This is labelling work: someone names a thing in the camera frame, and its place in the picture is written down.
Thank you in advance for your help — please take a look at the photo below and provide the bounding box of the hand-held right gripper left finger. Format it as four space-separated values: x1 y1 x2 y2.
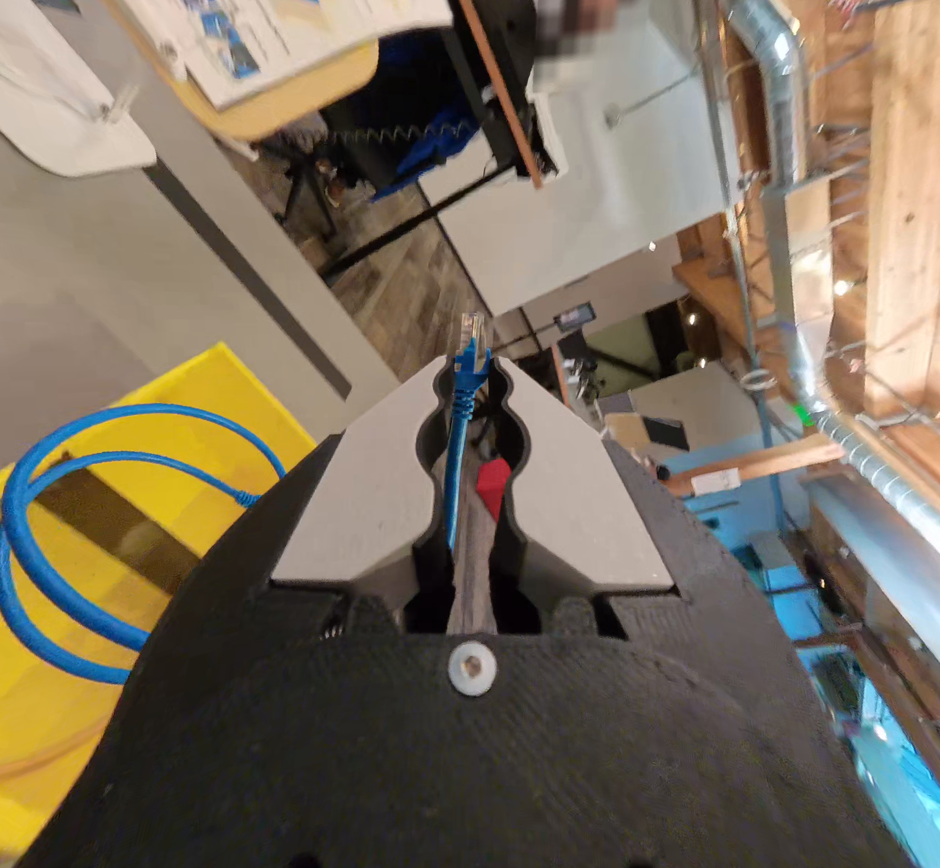
270 356 452 615

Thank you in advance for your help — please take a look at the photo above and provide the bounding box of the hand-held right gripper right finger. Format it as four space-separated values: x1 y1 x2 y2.
488 356 674 608

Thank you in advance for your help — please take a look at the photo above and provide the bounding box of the orange traffic cone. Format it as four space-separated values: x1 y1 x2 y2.
476 458 513 522

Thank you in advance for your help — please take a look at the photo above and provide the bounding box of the yellow plastic bin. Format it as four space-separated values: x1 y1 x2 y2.
0 343 318 862

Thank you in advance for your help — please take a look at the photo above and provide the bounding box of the printed instruction sheet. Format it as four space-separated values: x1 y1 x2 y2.
59 0 454 111

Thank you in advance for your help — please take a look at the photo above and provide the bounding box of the blue ethernet cable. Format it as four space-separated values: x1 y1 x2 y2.
0 311 492 685

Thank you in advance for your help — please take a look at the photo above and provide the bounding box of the wooden table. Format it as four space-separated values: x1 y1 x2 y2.
422 0 566 189

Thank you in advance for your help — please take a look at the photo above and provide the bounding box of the silver ventilation duct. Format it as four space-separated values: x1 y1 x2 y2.
723 0 940 516

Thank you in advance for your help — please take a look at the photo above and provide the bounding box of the black office chair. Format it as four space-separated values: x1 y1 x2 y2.
260 112 350 241

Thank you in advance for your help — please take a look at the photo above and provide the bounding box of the black coiled cable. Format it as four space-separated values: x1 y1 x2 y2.
327 122 442 149

